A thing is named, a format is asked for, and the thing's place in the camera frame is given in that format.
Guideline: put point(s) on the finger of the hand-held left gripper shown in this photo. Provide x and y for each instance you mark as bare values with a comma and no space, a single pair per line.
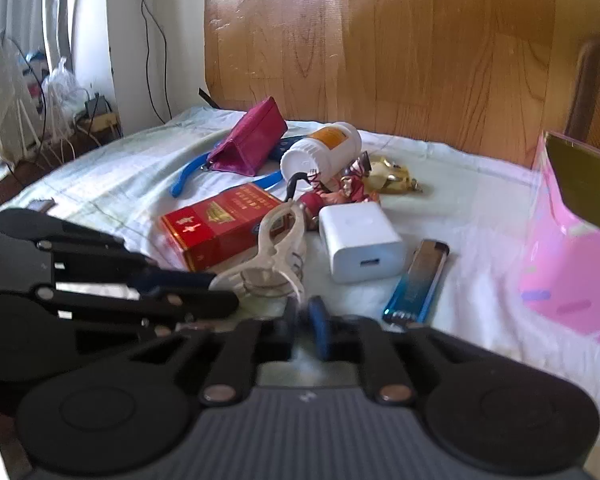
195,305
150,276

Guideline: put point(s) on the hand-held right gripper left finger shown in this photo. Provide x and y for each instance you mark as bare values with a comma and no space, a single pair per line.
280,336

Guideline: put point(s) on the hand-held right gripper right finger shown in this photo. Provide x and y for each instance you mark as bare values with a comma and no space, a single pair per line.
320,330

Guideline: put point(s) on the red cardboard box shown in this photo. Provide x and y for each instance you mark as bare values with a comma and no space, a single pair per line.
215,225

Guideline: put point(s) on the white plastic clip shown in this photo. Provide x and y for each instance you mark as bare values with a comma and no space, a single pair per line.
280,250

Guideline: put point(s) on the white charger adapter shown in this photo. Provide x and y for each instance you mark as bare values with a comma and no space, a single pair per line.
360,240

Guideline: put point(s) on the magenta pouch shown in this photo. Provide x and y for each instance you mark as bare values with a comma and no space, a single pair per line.
250,140

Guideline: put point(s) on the white pill bottle orange label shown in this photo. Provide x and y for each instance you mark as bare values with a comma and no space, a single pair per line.
310,157

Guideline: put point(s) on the pink tin box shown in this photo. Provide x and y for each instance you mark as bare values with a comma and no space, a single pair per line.
555,260

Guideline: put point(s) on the blue lighter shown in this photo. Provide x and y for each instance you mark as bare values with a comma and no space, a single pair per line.
417,280

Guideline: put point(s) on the beige power strip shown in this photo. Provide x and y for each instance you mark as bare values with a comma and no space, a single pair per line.
100,120

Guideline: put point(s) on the clear plastic bag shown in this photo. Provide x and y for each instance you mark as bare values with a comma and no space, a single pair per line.
62,90

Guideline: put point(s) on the wood-grain panel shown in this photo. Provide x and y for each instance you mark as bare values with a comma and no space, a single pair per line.
405,50

